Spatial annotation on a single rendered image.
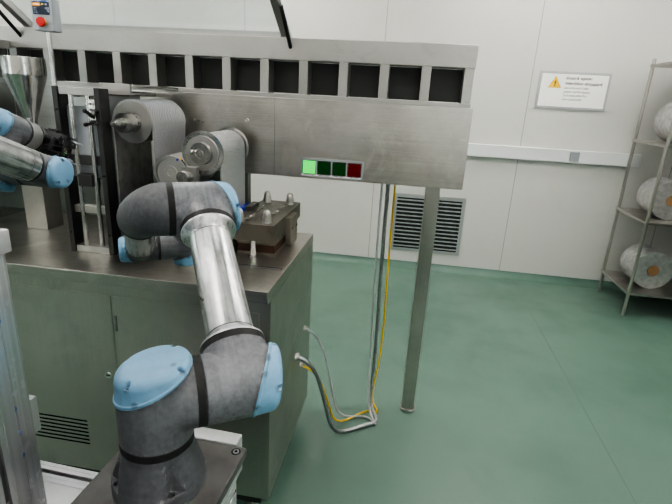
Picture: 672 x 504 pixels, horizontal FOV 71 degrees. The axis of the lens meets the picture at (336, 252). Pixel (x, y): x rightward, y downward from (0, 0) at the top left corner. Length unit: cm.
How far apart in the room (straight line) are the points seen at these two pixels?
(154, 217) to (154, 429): 44
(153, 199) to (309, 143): 98
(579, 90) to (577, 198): 86
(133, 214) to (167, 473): 51
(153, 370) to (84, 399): 116
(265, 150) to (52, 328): 99
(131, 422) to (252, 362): 20
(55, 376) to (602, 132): 402
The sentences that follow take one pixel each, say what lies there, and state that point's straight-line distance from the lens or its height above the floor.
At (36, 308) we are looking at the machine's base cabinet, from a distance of 187.
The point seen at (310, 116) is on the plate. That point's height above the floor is 138.
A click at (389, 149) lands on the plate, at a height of 127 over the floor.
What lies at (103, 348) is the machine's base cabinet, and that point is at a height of 62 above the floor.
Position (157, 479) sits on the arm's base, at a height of 88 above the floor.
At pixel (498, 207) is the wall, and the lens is 435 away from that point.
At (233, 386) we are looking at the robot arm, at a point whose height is 101.
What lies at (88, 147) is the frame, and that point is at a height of 125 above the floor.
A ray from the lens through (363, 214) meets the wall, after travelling 432.
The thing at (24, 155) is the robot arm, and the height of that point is 130.
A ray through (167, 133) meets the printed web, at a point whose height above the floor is 130.
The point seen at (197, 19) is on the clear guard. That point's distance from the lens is 203.
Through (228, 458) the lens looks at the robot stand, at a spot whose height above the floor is 82.
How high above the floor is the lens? 145
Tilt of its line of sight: 18 degrees down
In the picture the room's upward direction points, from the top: 3 degrees clockwise
